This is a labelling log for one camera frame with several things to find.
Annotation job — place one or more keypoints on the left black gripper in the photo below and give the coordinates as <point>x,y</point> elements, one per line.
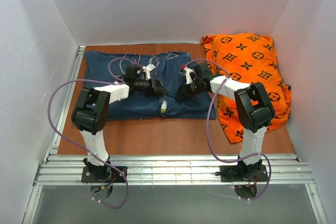
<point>153,86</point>

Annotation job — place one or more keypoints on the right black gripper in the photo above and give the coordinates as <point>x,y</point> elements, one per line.
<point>189,88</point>

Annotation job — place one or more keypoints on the white pillow yellow edge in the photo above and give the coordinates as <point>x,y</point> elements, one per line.
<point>164,106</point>

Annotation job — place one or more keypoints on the dark blue pillowcase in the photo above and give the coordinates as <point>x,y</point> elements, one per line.
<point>107,67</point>

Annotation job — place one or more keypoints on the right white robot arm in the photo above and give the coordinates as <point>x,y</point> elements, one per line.
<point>254,107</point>

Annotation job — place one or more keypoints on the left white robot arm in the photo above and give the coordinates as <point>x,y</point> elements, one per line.
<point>91,110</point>

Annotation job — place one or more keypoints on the orange patterned blanket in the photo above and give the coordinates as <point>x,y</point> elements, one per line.
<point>250,58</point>

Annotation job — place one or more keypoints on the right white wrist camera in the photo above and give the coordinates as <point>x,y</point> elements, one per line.
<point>188,73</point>

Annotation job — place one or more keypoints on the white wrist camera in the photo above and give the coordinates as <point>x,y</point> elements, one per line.
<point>147,70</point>
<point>188,73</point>

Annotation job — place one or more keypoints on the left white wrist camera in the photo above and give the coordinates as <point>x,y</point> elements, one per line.
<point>147,70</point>

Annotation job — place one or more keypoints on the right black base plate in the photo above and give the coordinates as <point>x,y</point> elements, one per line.
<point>237,173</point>

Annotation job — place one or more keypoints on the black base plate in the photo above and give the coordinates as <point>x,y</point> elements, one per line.
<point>237,173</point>
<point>104,175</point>

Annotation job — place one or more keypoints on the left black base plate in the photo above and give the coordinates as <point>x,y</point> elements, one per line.
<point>104,175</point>

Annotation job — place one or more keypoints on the aluminium rail frame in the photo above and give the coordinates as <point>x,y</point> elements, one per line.
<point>171,170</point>

